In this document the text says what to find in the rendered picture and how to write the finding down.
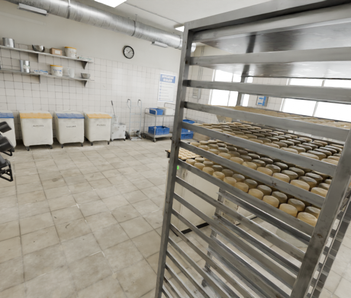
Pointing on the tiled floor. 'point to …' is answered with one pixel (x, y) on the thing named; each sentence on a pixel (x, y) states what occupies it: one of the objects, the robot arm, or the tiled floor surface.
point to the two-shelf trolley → (155, 125)
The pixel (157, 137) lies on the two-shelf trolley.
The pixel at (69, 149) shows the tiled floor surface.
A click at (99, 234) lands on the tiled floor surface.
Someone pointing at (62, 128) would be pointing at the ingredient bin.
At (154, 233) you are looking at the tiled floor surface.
